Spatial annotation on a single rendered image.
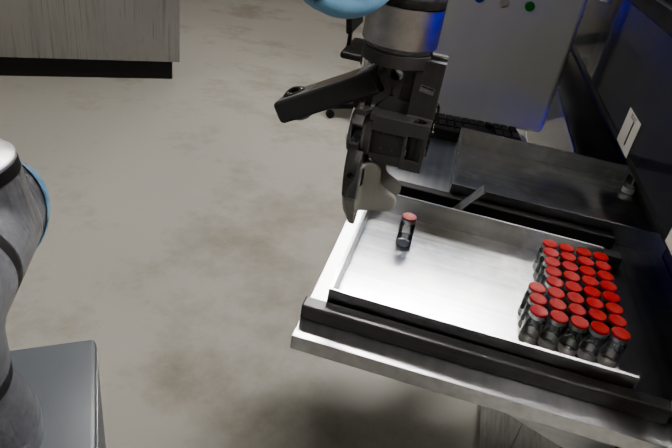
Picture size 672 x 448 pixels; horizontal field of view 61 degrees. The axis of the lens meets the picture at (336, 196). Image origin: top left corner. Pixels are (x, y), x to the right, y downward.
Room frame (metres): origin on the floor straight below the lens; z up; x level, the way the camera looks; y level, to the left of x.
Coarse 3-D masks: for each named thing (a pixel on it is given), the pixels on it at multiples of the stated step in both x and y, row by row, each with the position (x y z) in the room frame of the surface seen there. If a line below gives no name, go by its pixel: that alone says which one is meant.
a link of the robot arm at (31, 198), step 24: (0, 144) 0.48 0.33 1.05; (0, 168) 0.45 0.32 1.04; (24, 168) 0.52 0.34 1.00; (0, 192) 0.44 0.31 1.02; (24, 192) 0.47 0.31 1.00; (0, 216) 0.43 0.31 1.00; (24, 216) 0.46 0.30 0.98; (48, 216) 0.51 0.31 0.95; (24, 240) 0.44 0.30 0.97; (24, 264) 0.42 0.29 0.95
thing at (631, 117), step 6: (630, 108) 0.94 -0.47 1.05; (630, 114) 0.93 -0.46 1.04; (630, 120) 0.92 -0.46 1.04; (636, 120) 0.89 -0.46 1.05; (624, 126) 0.93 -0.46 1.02; (630, 126) 0.90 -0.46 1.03; (636, 126) 0.88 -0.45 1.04; (624, 132) 0.92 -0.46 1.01; (630, 132) 0.89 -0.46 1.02; (636, 132) 0.87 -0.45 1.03; (618, 138) 0.94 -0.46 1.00; (624, 138) 0.91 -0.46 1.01; (630, 138) 0.88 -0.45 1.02; (630, 144) 0.87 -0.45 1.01; (624, 150) 0.88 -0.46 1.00
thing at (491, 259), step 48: (384, 240) 0.67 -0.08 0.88; (432, 240) 0.69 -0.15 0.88; (480, 240) 0.72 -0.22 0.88; (528, 240) 0.71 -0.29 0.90; (576, 240) 0.71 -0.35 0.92; (336, 288) 0.54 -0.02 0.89; (384, 288) 0.57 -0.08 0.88; (432, 288) 0.58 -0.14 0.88; (480, 288) 0.60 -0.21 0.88; (480, 336) 0.47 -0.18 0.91; (624, 384) 0.45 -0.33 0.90
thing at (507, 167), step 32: (480, 160) 1.00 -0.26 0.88; (512, 160) 1.03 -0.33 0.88; (544, 160) 1.04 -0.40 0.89; (576, 160) 1.03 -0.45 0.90; (512, 192) 0.89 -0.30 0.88; (544, 192) 0.91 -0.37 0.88; (576, 192) 0.93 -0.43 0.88; (608, 192) 0.96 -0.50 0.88; (608, 224) 0.78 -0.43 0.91; (640, 224) 0.85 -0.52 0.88
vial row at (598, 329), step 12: (576, 252) 0.66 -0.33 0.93; (588, 252) 0.66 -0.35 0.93; (576, 264) 0.64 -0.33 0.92; (588, 264) 0.63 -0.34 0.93; (588, 276) 0.60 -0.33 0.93; (588, 288) 0.57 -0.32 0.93; (588, 300) 0.55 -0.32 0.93; (588, 312) 0.53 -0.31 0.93; (600, 312) 0.53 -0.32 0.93; (600, 324) 0.51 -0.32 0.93; (588, 336) 0.50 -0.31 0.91; (600, 336) 0.49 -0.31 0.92; (588, 348) 0.49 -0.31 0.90; (600, 348) 0.49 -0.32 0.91; (588, 360) 0.49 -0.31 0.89
